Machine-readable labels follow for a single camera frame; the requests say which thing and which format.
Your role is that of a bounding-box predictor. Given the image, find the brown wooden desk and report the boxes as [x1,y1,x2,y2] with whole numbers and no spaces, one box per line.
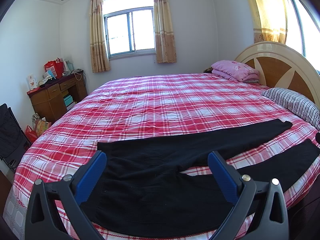
[27,70,87,123]

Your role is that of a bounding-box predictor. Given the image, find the red plaid bed cover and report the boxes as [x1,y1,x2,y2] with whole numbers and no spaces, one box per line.
[12,73,320,240]

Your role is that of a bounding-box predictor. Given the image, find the black pants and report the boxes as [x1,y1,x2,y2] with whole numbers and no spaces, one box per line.
[80,119,320,238]

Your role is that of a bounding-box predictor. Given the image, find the beige curtain right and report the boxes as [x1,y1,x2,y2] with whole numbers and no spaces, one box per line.
[153,0,177,63]

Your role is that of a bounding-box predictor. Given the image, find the patterned bag on floor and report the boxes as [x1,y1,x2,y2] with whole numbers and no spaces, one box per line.
[32,113,52,137]

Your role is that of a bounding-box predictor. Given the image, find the red plastic bag floor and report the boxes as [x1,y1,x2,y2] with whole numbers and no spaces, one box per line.
[24,125,38,144]

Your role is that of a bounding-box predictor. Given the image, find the striped grey pillow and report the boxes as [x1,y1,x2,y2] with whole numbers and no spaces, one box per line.
[261,87,319,131]

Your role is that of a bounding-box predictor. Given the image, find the black folding chair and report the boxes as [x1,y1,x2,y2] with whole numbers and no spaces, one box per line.
[0,103,31,172]

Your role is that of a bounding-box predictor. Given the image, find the beige curtain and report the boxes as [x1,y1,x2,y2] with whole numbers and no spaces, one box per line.
[153,0,177,63]
[89,0,111,73]

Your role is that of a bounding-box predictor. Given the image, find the yellow side curtain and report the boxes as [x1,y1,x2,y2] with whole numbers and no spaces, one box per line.
[248,0,287,44]

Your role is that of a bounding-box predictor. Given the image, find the beige curtain left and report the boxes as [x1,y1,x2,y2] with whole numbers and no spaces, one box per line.
[89,0,111,73]

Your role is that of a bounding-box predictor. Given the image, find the folded pink blanket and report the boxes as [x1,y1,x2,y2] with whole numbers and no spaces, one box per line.
[211,60,259,83]

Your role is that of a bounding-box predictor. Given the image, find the white card on desk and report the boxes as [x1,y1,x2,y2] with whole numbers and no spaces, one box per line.
[27,74,38,90]

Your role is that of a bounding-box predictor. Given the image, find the window with grey frame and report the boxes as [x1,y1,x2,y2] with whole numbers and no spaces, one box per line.
[103,0,155,59]

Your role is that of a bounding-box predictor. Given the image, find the cream wooden headboard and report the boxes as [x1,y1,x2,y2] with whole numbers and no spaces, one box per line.
[235,41,320,106]

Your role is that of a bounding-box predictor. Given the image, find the red gift bag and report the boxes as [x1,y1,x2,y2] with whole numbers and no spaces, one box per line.
[44,58,64,79]

